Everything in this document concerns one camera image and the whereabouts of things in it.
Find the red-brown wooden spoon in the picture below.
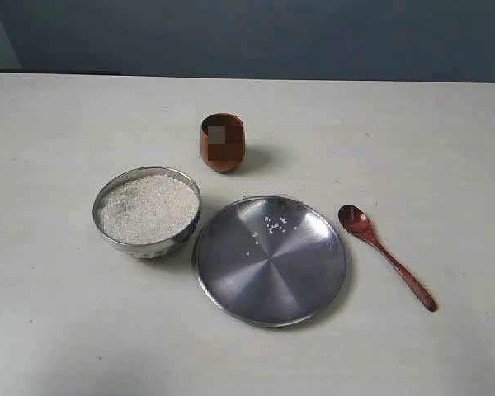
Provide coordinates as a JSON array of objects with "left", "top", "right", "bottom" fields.
[{"left": 338, "top": 205, "right": 438, "bottom": 313}]

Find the round steel plate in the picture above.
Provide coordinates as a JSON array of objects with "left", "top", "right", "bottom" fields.
[{"left": 192, "top": 196, "right": 348, "bottom": 328}]

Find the steel bowl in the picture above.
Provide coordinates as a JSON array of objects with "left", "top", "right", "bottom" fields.
[{"left": 92, "top": 166, "right": 202, "bottom": 259}]

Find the brown wooden cup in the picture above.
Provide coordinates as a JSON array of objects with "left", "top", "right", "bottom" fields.
[{"left": 200, "top": 113, "right": 246, "bottom": 172}]

